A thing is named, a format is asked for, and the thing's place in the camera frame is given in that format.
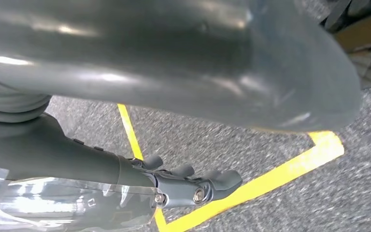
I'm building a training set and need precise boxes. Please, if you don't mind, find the yellow floor tape square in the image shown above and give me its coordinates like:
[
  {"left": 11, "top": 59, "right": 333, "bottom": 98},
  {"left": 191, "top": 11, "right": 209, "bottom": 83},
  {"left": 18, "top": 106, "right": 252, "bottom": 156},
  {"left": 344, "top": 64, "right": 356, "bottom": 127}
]
[{"left": 116, "top": 103, "right": 345, "bottom": 232}]

